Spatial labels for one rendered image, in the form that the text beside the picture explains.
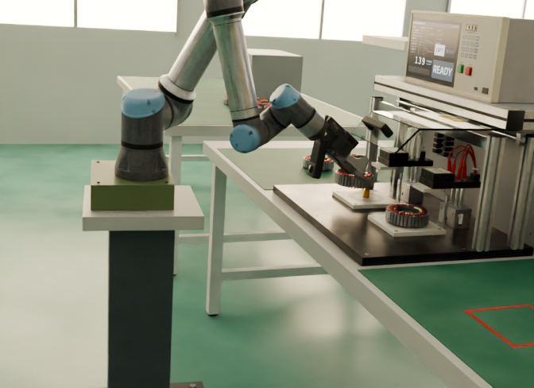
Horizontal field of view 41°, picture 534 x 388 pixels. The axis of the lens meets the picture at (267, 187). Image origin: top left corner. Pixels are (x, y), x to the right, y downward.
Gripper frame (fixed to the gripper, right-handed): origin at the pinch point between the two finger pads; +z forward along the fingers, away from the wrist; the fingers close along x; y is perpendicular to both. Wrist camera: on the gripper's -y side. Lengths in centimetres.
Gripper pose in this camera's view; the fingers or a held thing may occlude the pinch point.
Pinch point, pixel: (357, 177)
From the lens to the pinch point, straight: 208.3
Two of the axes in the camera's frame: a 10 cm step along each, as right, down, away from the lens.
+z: 6.9, 6.0, 4.0
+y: 6.6, -7.5, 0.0
